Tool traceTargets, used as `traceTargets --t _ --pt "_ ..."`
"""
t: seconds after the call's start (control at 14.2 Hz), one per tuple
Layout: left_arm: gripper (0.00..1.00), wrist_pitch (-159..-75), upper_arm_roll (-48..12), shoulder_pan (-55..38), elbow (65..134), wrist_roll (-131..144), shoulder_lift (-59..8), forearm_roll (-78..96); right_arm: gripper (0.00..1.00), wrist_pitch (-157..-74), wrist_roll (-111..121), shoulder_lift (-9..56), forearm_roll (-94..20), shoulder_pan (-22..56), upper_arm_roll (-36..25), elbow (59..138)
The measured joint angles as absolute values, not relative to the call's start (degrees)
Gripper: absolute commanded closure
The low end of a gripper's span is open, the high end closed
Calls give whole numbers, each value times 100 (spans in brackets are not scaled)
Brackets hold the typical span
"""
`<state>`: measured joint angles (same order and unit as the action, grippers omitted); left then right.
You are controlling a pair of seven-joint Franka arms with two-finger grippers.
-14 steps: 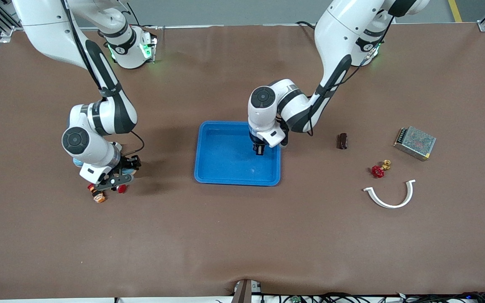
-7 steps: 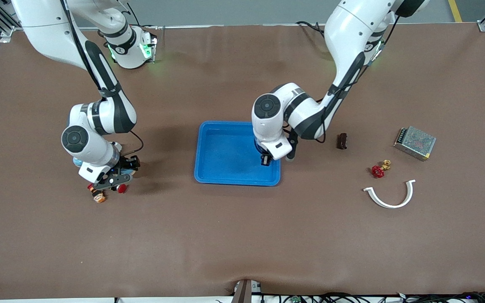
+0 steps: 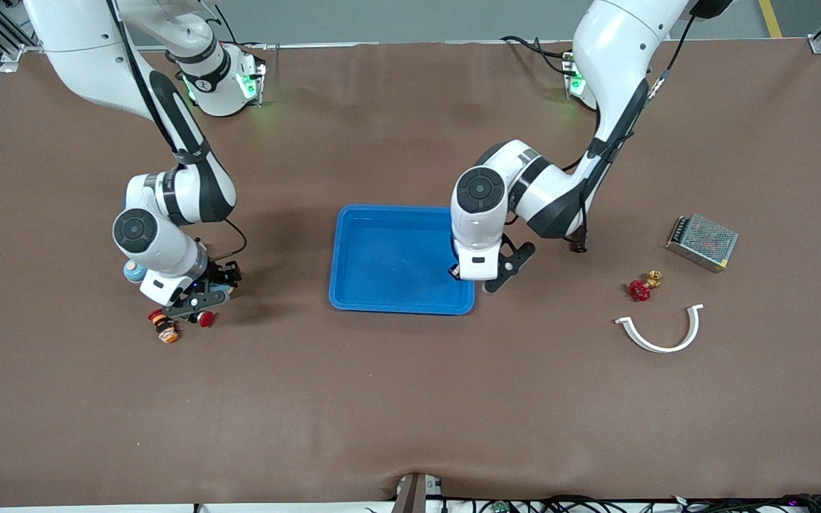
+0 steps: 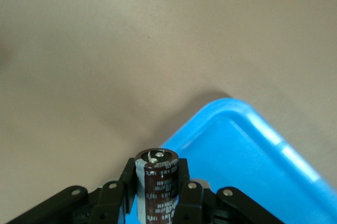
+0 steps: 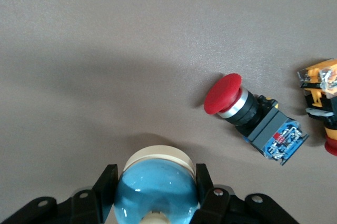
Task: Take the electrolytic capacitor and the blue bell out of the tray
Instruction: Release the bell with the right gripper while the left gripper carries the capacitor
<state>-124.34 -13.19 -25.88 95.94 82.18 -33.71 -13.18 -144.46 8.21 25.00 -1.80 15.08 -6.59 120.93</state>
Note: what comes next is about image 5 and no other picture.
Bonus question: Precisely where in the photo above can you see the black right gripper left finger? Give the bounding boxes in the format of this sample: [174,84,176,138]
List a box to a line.
[0,164,119,224]

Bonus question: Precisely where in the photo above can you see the orange emergency stop switch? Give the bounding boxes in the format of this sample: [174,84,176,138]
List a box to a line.
[297,59,337,155]

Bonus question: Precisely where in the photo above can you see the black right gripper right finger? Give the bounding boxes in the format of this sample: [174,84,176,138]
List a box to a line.
[189,163,301,224]

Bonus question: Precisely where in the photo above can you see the red mushroom push button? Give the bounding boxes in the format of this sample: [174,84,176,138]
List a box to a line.
[203,73,309,166]

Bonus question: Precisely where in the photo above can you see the blue dome call bell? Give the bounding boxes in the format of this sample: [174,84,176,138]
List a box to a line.
[114,144,200,224]

